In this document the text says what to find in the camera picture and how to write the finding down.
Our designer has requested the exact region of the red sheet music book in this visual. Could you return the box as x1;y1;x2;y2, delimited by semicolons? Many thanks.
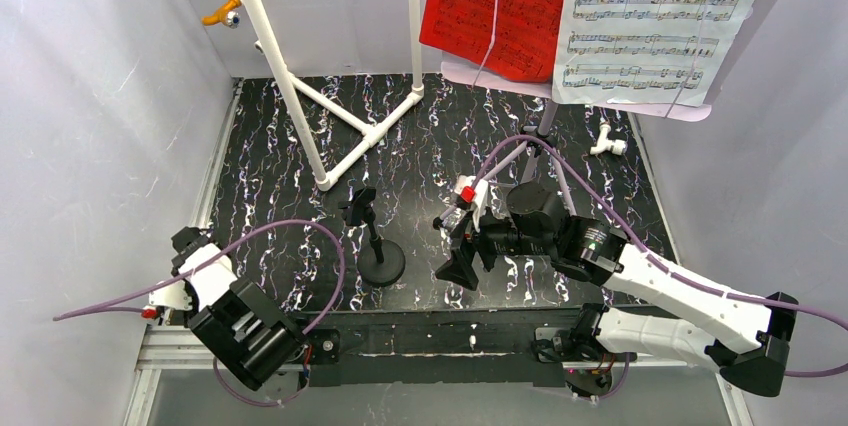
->
419;0;563;83

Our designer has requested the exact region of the white sheet music page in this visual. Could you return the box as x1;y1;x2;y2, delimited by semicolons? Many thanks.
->
552;0;755;108

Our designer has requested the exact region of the lilac perforated music stand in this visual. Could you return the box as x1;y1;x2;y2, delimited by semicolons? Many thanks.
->
433;0;816;229

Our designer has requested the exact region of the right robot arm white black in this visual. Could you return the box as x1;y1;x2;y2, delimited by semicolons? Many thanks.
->
436;176;796;397

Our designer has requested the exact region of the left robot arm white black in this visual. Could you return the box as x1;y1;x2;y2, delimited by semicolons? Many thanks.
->
141;227;306;391

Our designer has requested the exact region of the white pipe tee fitting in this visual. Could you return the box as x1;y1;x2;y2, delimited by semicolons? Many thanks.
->
589;122;627;156

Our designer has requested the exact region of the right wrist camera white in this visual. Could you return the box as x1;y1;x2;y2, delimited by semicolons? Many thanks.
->
454;175;491;231

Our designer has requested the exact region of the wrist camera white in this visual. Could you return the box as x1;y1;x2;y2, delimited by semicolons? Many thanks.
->
454;175;491;231
140;280;194;321

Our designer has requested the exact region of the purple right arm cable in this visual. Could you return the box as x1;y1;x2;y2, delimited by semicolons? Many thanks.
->
437;134;848;404

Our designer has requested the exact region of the white PVC pipe frame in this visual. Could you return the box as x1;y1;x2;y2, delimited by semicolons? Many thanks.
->
218;0;427;192

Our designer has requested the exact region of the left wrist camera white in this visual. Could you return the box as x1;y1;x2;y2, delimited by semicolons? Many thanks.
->
140;280;194;321

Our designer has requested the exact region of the orange wall hook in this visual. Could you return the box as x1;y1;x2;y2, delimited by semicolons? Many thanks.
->
201;0;243;29

